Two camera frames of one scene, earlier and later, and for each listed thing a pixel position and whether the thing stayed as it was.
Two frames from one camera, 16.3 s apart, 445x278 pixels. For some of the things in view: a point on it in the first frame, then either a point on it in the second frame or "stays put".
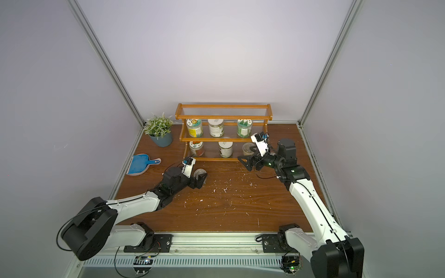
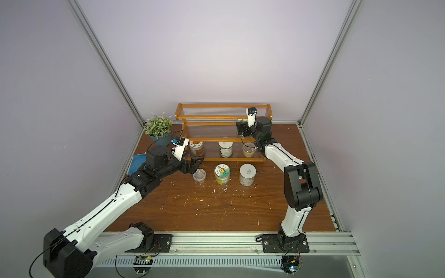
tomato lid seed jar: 197,147 stays put
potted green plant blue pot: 158,128 stays put
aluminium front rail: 201,249 stays put
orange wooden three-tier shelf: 221,132 stays put
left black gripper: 199,183 to 191,168
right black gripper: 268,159 to 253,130
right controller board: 291,264 stays put
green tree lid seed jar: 244,127 stays put
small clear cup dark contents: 200,171 stays put
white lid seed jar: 216,127 to 247,174
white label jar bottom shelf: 225,149 stays put
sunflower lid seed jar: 194,126 to 222,174
